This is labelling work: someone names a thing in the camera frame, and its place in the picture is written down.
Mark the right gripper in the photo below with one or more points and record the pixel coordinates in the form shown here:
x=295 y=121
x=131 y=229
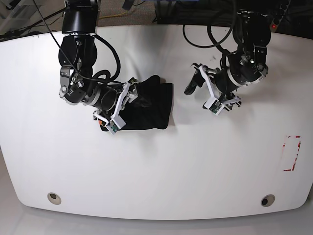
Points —
x=106 y=100

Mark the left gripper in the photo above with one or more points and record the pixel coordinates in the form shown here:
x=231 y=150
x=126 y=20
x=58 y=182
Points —
x=222 y=81

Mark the black T-shirt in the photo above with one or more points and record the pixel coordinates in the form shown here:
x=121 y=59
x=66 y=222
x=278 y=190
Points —
x=153 y=107

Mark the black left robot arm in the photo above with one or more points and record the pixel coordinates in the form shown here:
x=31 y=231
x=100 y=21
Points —
x=244 y=52

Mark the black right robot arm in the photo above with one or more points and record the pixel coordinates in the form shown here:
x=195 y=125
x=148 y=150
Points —
x=77 y=56

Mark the red tape rectangle marking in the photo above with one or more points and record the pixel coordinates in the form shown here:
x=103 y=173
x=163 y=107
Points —
x=290 y=151

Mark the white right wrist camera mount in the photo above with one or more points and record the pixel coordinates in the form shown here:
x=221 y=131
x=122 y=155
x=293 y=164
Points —
x=115 y=124

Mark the black power strip red switch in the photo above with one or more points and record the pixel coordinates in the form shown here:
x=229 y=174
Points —
x=278 y=14

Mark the left table cable grommet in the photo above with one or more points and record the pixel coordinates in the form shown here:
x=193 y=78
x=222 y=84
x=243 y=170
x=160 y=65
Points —
x=54 y=198

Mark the table cable grommet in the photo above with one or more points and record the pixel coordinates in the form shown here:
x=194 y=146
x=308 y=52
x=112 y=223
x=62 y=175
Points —
x=268 y=200
x=54 y=198

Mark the right table cable grommet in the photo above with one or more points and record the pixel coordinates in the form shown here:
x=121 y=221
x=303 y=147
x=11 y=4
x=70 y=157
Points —
x=268 y=200

